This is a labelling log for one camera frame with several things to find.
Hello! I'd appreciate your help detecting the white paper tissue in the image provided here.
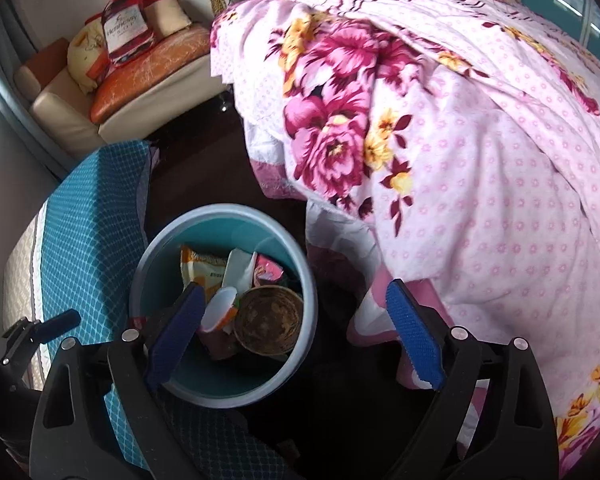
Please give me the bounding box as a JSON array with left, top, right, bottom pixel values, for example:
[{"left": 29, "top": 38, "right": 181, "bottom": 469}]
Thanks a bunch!
[{"left": 224, "top": 248, "right": 257, "bottom": 293}]

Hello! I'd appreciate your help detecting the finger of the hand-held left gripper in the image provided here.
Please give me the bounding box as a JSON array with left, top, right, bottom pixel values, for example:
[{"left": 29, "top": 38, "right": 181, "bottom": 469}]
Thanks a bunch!
[{"left": 32, "top": 309, "right": 82, "bottom": 345}]

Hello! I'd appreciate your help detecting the pink plastic cup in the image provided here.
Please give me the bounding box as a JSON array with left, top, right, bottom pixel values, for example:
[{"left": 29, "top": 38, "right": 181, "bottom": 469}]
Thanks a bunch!
[{"left": 196, "top": 287, "right": 241, "bottom": 361}]

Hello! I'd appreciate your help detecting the orange seat cushion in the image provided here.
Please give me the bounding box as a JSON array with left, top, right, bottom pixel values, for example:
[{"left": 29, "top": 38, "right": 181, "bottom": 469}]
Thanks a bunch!
[{"left": 90, "top": 27, "right": 212, "bottom": 125}]

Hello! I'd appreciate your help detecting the red snack wrapper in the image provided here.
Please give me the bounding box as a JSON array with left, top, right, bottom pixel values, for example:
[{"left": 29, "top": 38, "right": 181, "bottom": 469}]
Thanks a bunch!
[{"left": 252, "top": 254, "right": 285, "bottom": 286}]

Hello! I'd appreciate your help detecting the orange snack packet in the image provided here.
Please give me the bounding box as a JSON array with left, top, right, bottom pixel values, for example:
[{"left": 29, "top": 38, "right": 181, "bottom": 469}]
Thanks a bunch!
[{"left": 180, "top": 245, "right": 231, "bottom": 303}]

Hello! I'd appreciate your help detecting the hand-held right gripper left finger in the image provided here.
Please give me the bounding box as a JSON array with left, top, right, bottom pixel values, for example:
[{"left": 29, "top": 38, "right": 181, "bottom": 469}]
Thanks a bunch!
[{"left": 29, "top": 281, "right": 221, "bottom": 480}]

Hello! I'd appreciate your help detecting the teal trash bin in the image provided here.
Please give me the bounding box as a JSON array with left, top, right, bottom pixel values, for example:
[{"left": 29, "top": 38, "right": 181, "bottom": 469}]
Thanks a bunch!
[{"left": 129, "top": 203, "right": 319, "bottom": 408}]

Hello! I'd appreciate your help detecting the brown paper bowl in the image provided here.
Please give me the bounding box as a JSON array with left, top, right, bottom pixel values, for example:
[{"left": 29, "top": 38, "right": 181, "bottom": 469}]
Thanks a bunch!
[{"left": 233, "top": 285, "right": 305, "bottom": 357}]

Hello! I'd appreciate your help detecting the yellow flower pillow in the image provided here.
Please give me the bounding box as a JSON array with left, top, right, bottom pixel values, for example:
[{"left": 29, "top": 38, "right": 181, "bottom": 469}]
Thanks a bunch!
[{"left": 67, "top": 20, "right": 112, "bottom": 93}]

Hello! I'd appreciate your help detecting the cream leather sofa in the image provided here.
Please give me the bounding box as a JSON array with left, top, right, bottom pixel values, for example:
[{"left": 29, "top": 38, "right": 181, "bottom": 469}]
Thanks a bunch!
[{"left": 14, "top": 0, "right": 231, "bottom": 158}]

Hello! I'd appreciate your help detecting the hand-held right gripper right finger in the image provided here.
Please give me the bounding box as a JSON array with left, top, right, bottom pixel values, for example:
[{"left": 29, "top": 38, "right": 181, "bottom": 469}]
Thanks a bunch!
[{"left": 380, "top": 279, "right": 562, "bottom": 480}]

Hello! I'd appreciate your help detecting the red printed bag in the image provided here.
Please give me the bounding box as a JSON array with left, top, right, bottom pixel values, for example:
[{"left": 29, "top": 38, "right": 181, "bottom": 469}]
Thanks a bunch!
[{"left": 100, "top": 0, "right": 157, "bottom": 68}]

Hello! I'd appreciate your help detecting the beige pillow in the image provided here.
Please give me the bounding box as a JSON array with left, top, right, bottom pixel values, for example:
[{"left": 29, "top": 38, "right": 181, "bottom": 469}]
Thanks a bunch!
[{"left": 144, "top": 0, "right": 191, "bottom": 38}]

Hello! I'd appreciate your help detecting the pink floral quilt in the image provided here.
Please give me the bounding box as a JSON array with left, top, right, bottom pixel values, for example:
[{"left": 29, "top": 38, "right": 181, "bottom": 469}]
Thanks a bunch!
[{"left": 210, "top": 0, "right": 600, "bottom": 471}]

